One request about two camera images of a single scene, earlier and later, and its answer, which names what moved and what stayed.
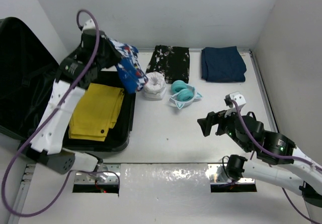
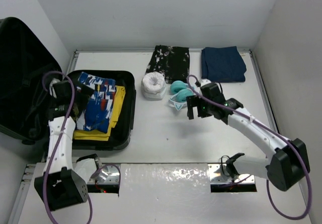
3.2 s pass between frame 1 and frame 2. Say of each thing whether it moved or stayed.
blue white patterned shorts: moved
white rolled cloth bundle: stayed
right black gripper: moved
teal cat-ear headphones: stayed
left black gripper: moved
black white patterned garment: stayed
